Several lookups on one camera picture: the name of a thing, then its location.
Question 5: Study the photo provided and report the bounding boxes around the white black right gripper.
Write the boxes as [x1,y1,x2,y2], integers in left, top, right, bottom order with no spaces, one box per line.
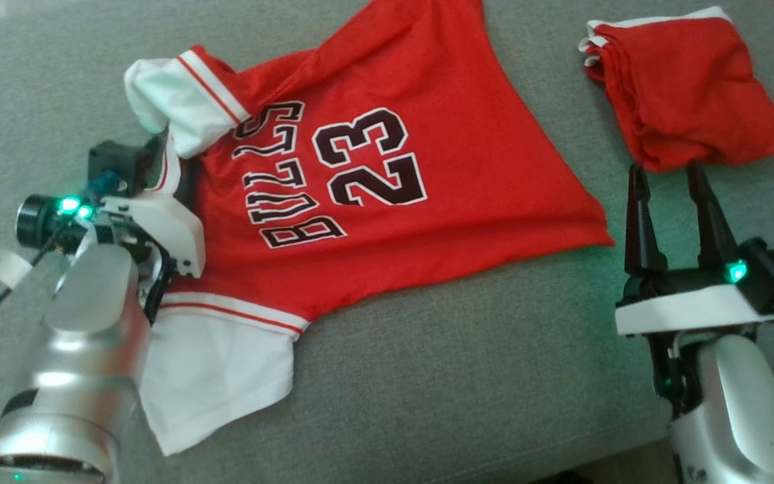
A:
[614,163,774,337]

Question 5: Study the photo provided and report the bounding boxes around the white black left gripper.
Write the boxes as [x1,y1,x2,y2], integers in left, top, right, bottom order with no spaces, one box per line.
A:
[91,156,206,280]

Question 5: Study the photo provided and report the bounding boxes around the red shorts with white trim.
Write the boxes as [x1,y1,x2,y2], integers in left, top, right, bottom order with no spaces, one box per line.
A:
[578,6,774,175]

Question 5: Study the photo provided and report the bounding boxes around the red white Bulls 23 jersey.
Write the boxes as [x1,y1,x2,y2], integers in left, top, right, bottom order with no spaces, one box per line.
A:
[124,0,615,456]

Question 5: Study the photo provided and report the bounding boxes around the blue left camera cable plug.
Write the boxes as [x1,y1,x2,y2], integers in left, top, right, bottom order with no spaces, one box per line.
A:
[85,171,123,202]

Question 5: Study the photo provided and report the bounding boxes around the white cable label tag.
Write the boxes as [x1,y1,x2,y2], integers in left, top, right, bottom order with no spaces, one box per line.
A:
[0,249,33,290]

